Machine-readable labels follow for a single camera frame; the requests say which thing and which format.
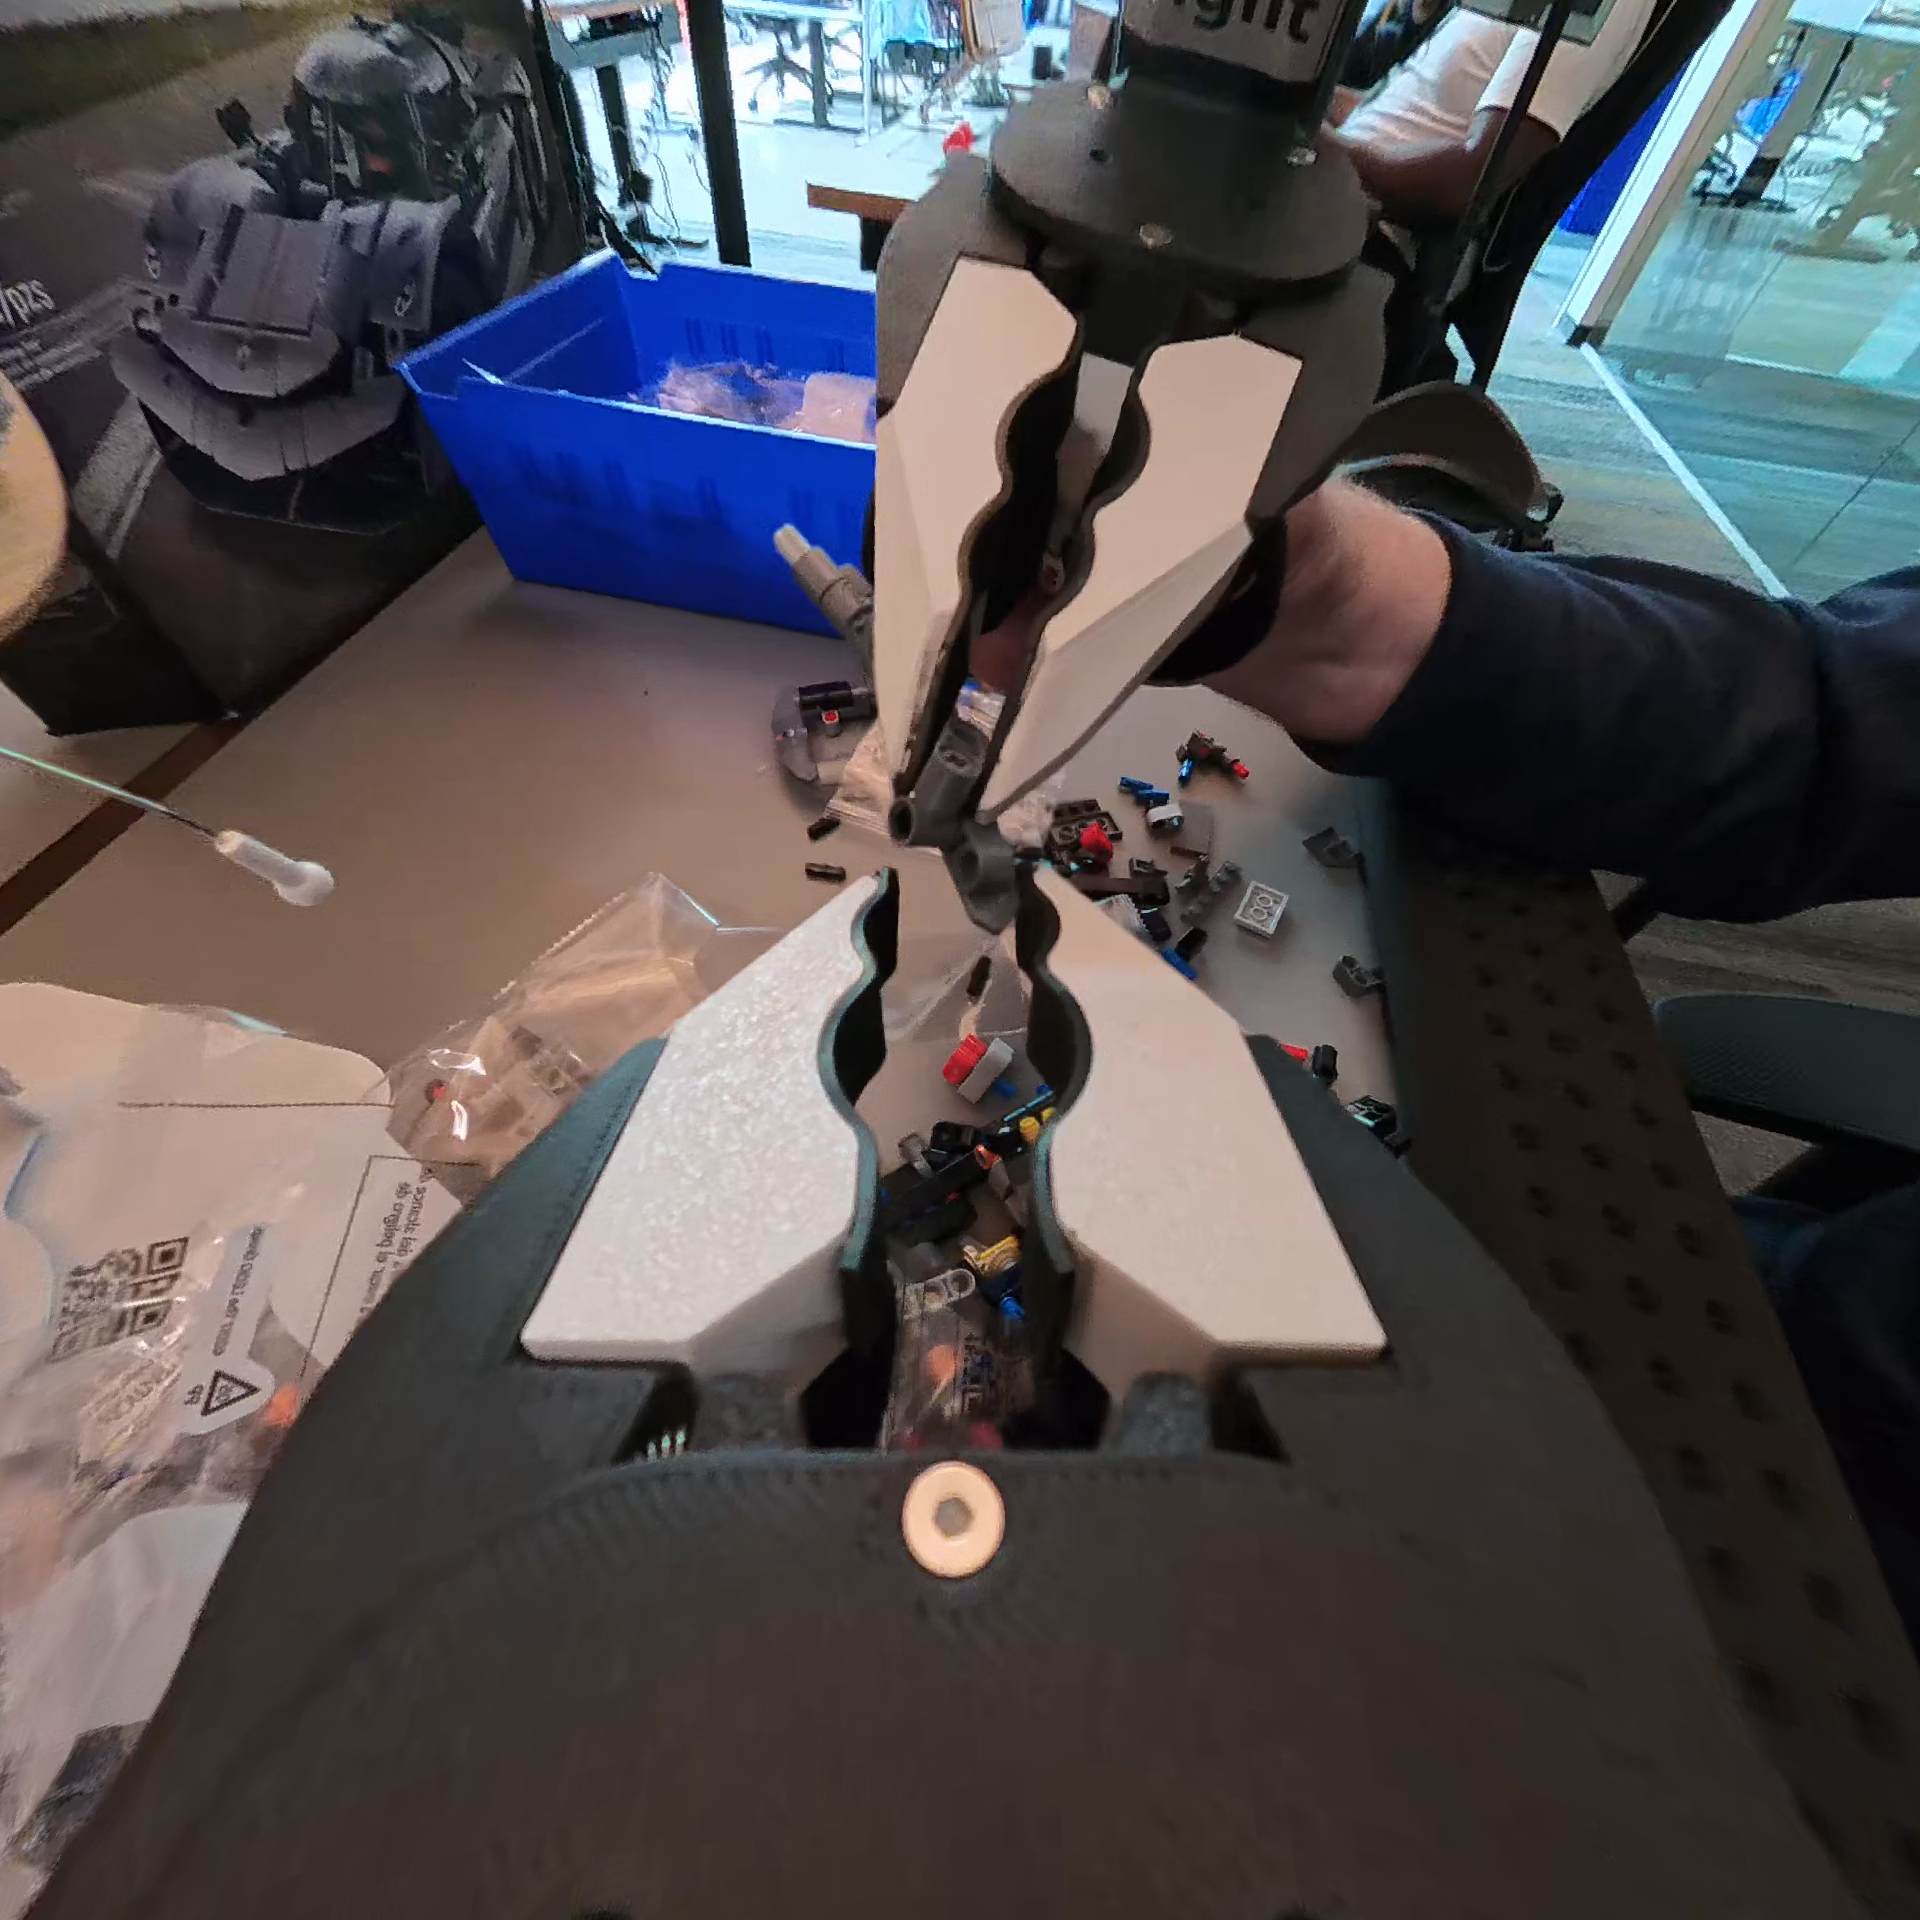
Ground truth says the pile of loose lego pieces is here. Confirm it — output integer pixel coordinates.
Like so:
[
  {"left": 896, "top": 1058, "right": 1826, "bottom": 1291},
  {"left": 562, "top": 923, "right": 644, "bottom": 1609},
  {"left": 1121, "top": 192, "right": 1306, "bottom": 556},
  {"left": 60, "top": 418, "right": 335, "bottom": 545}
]
[{"left": 886, "top": 727, "right": 1420, "bottom": 1442}]

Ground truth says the blue plastic bin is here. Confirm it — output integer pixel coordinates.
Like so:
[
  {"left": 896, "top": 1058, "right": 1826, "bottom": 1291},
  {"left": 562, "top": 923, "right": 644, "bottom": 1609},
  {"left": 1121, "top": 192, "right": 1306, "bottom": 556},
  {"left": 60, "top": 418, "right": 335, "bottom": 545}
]
[{"left": 398, "top": 248, "right": 888, "bottom": 641}]

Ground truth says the grey office chair back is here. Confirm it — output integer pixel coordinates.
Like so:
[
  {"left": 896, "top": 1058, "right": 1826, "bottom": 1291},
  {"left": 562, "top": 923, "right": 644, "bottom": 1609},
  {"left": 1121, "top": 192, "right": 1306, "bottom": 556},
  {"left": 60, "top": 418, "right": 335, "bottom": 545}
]
[{"left": 1343, "top": 379, "right": 1561, "bottom": 557}]

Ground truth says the black lego set box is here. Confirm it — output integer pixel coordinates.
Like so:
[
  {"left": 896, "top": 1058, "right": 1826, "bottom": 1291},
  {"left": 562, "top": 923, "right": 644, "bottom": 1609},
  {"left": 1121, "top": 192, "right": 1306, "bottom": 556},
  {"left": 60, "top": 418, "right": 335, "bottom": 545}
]
[{"left": 0, "top": 0, "right": 602, "bottom": 741}]

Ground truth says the person's right forearm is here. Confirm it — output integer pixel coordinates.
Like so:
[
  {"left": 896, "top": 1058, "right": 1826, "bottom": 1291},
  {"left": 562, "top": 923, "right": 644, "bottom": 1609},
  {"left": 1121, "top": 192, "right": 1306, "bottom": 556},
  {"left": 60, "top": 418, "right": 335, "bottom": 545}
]
[{"left": 1306, "top": 511, "right": 1920, "bottom": 923}]

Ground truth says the wooden background table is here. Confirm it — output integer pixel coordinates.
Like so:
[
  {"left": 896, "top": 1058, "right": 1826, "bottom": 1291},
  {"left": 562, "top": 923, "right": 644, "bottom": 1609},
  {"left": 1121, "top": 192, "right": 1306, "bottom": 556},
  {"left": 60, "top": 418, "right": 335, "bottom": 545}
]
[{"left": 807, "top": 180, "right": 963, "bottom": 275}]

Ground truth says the large printed plastic bag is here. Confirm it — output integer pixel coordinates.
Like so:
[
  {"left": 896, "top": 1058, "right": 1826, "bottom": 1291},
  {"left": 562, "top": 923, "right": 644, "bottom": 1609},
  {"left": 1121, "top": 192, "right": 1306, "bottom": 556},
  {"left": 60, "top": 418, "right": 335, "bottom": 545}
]
[{"left": 0, "top": 984, "right": 471, "bottom": 1864}]

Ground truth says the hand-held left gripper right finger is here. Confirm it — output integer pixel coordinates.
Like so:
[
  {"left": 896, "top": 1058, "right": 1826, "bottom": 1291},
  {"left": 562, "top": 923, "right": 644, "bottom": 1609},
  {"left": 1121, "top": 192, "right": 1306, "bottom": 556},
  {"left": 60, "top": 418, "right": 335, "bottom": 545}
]
[{"left": 1012, "top": 864, "right": 1390, "bottom": 1450}]

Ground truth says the dark grey lego dish assembly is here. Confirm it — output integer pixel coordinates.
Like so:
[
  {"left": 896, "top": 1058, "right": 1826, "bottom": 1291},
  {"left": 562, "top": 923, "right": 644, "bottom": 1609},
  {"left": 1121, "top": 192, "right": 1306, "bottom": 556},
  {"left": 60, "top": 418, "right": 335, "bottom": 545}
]
[{"left": 768, "top": 680, "right": 881, "bottom": 784}]

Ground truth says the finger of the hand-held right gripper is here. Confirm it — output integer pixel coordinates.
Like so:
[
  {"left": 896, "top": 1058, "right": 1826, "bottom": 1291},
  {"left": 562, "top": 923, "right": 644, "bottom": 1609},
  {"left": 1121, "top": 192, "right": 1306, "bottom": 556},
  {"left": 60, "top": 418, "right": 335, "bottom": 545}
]
[
  {"left": 871, "top": 257, "right": 1086, "bottom": 805},
  {"left": 971, "top": 329, "right": 1307, "bottom": 817}
]

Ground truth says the grey lego connector assembly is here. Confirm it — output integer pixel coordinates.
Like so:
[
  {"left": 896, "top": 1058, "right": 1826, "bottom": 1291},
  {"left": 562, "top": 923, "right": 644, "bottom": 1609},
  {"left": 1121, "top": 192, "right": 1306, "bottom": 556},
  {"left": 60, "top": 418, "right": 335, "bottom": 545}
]
[{"left": 886, "top": 704, "right": 1057, "bottom": 936}]

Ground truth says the person's right hand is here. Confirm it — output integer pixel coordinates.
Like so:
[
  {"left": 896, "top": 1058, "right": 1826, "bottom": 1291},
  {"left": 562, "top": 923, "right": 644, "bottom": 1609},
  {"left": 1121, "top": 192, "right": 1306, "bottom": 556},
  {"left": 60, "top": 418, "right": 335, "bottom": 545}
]
[{"left": 971, "top": 479, "right": 1457, "bottom": 747}]

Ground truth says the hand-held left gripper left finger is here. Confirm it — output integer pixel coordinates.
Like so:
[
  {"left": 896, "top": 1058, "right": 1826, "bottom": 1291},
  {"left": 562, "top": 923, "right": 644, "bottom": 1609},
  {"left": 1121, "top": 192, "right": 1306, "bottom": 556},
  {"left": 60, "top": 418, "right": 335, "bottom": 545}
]
[{"left": 518, "top": 872, "right": 903, "bottom": 1450}]

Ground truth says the black metal post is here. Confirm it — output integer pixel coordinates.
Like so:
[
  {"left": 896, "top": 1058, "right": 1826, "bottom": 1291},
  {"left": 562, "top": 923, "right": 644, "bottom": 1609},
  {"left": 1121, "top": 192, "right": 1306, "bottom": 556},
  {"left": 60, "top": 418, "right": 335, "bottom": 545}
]
[{"left": 681, "top": 0, "right": 754, "bottom": 273}]

